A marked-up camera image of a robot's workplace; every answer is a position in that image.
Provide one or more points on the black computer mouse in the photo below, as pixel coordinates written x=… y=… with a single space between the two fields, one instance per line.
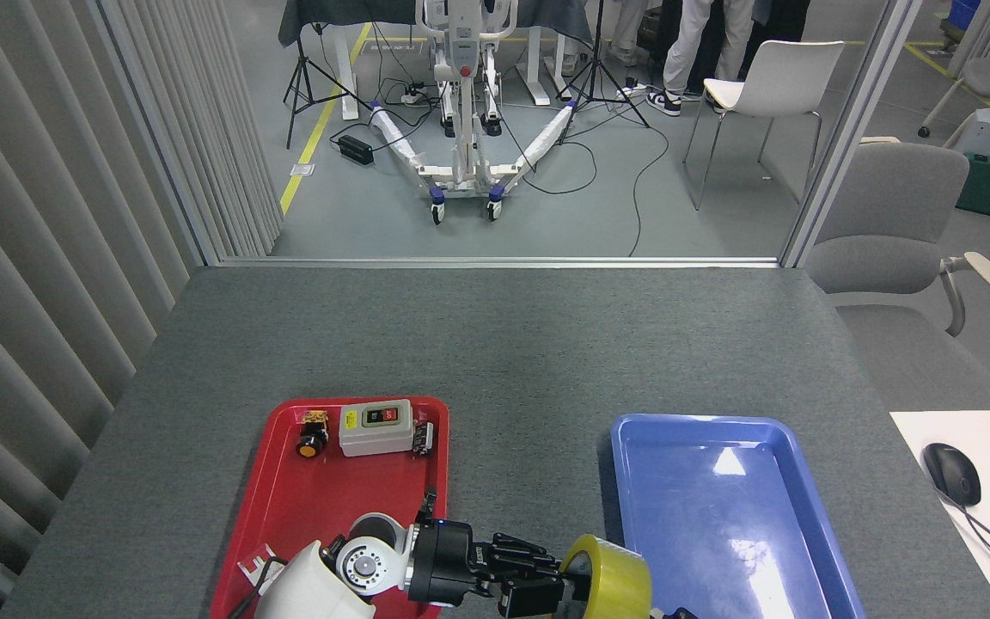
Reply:
x=952 y=473

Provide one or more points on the desk with dark cloth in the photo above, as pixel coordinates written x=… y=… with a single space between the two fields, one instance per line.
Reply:
x=349 y=13

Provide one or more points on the small black electrical component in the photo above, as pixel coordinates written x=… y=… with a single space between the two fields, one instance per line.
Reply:
x=424 y=438

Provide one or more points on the white plastic block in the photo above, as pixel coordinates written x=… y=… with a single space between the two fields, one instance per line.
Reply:
x=261 y=569

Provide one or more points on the white power strip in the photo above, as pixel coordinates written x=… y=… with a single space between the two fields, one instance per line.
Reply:
x=413 y=94

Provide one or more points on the red plastic tray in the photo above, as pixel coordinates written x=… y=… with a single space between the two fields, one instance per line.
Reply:
x=349 y=490

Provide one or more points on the person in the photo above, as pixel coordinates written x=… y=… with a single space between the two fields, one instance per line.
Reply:
x=783 y=21
x=688 y=52

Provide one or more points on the black tripod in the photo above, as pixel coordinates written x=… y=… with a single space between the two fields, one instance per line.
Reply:
x=299 y=73
x=595 y=73

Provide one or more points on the black power adapter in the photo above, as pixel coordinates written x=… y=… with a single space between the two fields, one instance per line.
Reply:
x=356 y=150

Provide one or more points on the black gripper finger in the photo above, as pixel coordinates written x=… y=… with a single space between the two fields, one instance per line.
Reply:
x=677 y=614
x=529 y=597
x=521 y=559

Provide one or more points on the white chair with metal legs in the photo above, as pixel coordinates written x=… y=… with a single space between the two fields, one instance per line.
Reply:
x=783 y=77

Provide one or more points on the yellow tape roll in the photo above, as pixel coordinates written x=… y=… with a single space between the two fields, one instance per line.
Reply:
x=624 y=576

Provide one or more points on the black and orange push button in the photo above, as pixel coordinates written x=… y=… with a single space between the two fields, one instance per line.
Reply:
x=311 y=445

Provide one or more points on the white stand on wheels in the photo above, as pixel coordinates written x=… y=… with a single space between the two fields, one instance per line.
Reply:
x=463 y=137

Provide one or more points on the grey office chair with armrest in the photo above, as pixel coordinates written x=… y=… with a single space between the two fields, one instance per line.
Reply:
x=886 y=206

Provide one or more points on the grey vertical blinds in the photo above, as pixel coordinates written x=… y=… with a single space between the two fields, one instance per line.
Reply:
x=31 y=258

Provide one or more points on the blue bin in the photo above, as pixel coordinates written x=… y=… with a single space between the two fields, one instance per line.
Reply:
x=965 y=15

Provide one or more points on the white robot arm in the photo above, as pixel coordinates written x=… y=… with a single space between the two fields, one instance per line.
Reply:
x=314 y=585

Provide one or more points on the silver post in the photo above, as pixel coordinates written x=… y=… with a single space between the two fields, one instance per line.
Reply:
x=852 y=129

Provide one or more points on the blue plastic tray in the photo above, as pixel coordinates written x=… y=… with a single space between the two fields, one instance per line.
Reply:
x=718 y=507

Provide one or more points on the grey two-button switch box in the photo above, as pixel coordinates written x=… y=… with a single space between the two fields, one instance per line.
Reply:
x=375 y=437

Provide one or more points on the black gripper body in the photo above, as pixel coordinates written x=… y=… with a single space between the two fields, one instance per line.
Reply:
x=445 y=563

